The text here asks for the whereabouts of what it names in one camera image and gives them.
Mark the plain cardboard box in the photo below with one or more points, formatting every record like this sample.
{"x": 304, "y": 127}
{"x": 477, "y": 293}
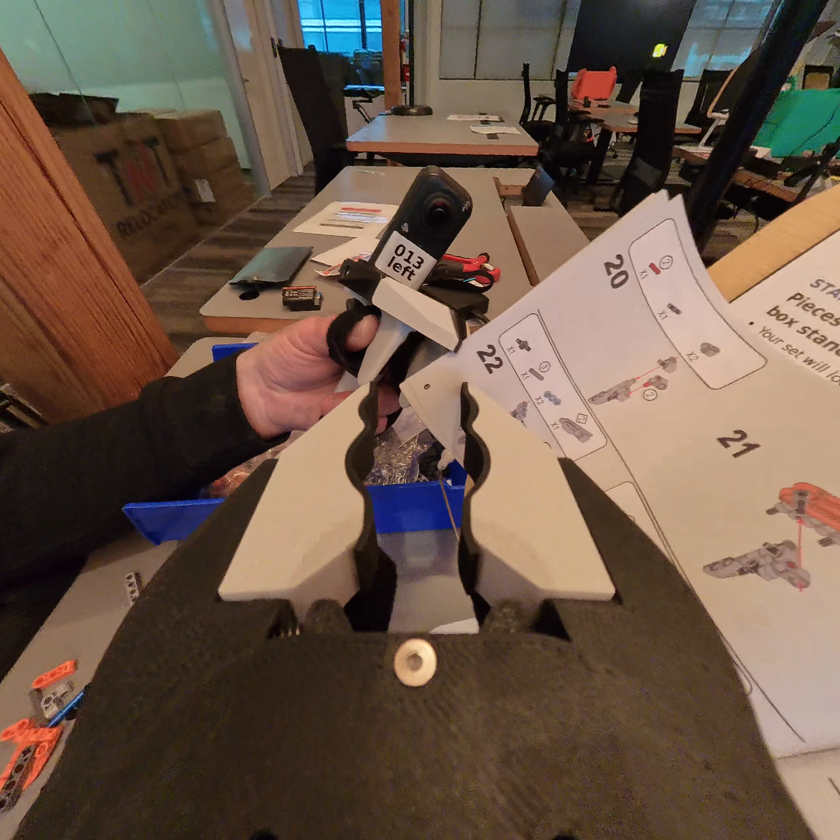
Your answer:
{"x": 203, "y": 157}

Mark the brown edged grey table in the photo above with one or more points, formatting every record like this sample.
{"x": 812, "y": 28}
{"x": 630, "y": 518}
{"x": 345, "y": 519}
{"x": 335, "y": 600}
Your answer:
{"x": 426, "y": 136}

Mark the small orange grey toy piece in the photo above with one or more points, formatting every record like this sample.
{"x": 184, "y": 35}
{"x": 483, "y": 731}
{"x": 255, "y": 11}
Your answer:
{"x": 56, "y": 689}

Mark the white paper sheet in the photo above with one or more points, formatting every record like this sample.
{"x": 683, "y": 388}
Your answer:
{"x": 344, "y": 253}

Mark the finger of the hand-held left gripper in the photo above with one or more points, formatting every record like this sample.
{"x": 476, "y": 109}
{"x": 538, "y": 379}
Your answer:
{"x": 463, "y": 302}
{"x": 420, "y": 315}

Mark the orange toy beam assembly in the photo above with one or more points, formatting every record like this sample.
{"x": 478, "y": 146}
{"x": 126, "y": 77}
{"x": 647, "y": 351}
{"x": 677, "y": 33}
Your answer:
{"x": 29, "y": 761}

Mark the large printed cardboard box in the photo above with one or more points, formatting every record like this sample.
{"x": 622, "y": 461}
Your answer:
{"x": 124, "y": 190}

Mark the clear plastic bags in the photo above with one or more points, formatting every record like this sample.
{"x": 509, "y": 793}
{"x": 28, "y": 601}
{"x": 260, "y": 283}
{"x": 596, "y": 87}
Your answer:
{"x": 400, "y": 453}

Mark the printed paper sheet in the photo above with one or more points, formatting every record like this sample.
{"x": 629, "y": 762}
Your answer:
{"x": 348, "y": 220}

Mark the small black box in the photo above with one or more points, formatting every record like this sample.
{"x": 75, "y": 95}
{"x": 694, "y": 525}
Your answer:
{"x": 302, "y": 297}

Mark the wooden pillar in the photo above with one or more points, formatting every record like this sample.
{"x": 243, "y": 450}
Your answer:
{"x": 72, "y": 275}

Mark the toy instruction booklet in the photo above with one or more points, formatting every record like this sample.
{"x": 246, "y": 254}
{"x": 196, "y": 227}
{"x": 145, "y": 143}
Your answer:
{"x": 656, "y": 394}

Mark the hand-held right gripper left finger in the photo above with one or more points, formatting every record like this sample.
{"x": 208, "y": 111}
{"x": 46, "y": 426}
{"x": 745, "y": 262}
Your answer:
{"x": 295, "y": 512}

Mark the person's left forearm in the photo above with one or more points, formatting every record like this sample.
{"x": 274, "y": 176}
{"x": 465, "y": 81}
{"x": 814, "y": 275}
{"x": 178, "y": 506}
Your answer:
{"x": 98, "y": 472}

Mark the grey top table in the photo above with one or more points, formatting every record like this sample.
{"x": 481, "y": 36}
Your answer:
{"x": 367, "y": 190}

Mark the orange chair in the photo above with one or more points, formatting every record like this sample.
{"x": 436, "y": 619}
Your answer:
{"x": 594, "y": 85}

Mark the blue toy axle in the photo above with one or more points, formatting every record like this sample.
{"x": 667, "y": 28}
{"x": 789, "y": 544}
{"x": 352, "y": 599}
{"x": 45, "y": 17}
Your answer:
{"x": 69, "y": 705}

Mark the dark flat pouch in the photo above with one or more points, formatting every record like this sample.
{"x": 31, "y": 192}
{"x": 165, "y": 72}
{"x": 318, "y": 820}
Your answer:
{"x": 272, "y": 266}

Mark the blue plastic bin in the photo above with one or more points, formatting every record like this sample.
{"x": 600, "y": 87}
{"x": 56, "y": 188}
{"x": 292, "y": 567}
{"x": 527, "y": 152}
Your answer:
{"x": 170, "y": 518}

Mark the green cloth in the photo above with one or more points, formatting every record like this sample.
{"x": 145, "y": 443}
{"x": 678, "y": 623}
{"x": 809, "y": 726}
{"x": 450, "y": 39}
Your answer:
{"x": 800, "y": 121}

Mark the black office chair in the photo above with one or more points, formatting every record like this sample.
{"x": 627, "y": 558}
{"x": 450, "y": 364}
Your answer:
{"x": 649, "y": 138}

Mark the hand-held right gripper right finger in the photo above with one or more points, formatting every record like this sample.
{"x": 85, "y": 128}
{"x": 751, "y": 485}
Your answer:
{"x": 538, "y": 518}

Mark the person's left hand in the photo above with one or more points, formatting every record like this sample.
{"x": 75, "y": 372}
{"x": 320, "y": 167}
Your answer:
{"x": 289, "y": 380}

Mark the tall black chair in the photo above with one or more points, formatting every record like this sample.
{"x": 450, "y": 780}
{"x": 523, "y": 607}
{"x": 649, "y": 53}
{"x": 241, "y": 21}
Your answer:
{"x": 315, "y": 111}

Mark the grey toy beam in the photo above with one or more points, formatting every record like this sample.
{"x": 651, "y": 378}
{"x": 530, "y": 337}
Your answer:
{"x": 133, "y": 587}

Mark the black pole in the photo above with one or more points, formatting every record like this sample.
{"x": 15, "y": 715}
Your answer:
{"x": 741, "y": 111}

